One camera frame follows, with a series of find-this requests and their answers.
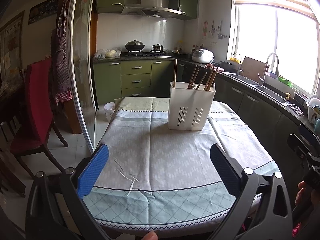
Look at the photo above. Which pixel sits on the green kitchen cabinets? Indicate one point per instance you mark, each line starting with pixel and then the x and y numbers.
pixel 231 29

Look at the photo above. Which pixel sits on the bamboo chopstick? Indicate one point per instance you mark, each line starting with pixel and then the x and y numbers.
pixel 211 78
pixel 214 79

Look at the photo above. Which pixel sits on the dark brown wooden chopstick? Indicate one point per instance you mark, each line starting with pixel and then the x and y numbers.
pixel 175 73

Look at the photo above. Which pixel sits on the red-handled chopstick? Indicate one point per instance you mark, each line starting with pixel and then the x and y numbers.
pixel 192 77
pixel 197 71

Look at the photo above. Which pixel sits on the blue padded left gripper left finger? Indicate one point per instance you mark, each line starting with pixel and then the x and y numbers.
pixel 77 183

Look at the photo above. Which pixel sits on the black wok with lid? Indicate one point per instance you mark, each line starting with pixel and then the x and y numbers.
pixel 134 46

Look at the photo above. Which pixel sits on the chrome sink faucet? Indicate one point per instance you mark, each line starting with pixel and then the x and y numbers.
pixel 267 68

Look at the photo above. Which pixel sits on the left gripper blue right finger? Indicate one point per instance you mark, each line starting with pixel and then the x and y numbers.
pixel 309 137

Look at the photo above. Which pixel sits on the white slotted utensil holder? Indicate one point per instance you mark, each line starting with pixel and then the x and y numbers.
pixel 189 108

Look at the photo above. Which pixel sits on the wooden cutting board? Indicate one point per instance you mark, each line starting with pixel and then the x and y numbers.
pixel 252 69

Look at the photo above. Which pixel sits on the pale patterned tablecloth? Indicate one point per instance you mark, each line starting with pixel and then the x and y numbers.
pixel 161 179

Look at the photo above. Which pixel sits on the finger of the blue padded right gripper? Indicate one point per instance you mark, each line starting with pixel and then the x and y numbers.
pixel 239 182

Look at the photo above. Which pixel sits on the small steel pot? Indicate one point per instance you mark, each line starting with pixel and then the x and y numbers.
pixel 157 48

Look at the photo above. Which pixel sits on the light wooden single chopstick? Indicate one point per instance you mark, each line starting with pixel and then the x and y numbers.
pixel 201 81

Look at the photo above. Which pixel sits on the glass sliding door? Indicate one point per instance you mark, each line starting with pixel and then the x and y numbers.
pixel 79 61

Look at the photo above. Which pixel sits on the person's right hand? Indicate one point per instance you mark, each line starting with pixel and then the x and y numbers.
pixel 301 195

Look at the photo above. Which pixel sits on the person's left hand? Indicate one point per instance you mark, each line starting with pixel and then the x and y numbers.
pixel 150 236

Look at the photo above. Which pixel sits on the white rice cooker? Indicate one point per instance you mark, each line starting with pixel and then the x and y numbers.
pixel 203 56

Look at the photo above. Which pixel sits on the white waste bin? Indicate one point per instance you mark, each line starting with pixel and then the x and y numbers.
pixel 109 109

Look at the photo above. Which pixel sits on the checkered hanging apron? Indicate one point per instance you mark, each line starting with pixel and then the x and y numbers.
pixel 61 76

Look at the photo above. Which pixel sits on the red upholstered wooden chair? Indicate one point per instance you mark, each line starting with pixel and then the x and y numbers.
pixel 32 137

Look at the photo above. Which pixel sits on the steel range hood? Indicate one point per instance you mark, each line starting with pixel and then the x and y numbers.
pixel 152 8

